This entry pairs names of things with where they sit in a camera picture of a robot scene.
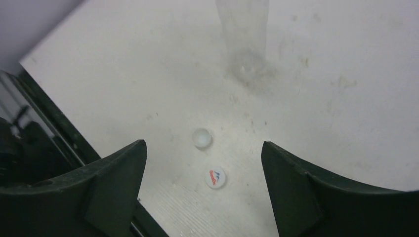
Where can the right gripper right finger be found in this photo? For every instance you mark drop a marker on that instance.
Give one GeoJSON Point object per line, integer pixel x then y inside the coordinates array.
{"type": "Point", "coordinates": [310, 201]}

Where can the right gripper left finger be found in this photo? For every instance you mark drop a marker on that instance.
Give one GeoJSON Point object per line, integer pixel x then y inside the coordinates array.
{"type": "Point", "coordinates": [96, 200]}

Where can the white printed bottle cap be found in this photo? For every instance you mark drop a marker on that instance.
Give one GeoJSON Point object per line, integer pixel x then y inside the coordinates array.
{"type": "Point", "coordinates": [215, 178]}

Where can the clear plastic bottle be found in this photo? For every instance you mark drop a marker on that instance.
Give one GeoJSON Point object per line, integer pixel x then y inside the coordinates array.
{"type": "Point", "coordinates": [244, 29]}

